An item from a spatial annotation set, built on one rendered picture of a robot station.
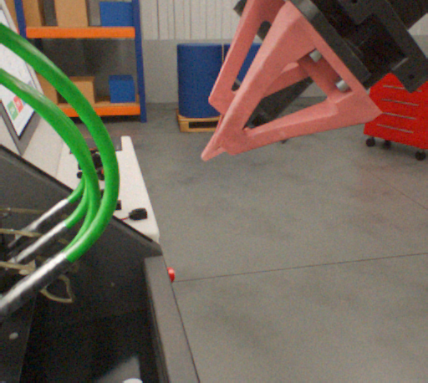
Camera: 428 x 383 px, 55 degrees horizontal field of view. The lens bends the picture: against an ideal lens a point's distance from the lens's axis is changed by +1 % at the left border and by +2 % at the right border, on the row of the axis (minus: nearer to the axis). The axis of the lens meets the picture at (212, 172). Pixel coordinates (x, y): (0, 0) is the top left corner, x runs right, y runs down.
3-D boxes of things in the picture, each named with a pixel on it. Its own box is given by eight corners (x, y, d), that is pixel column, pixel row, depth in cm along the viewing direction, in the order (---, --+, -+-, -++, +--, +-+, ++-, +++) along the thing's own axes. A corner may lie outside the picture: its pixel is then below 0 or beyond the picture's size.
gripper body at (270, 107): (217, 80, 52) (259, 35, 50) (272, 133, 54) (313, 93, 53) (219, 89, 46) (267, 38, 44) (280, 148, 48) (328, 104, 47)
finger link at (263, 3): (175, 109, 21) (323, -39, 17) (176, 61, 27) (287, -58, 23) (262, 180, 24) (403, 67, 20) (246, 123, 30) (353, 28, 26)
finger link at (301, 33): (176, 130, 19) (341, -30, 16) (176, 74, 25) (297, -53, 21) (269, 205, 22) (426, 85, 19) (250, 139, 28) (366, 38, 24)
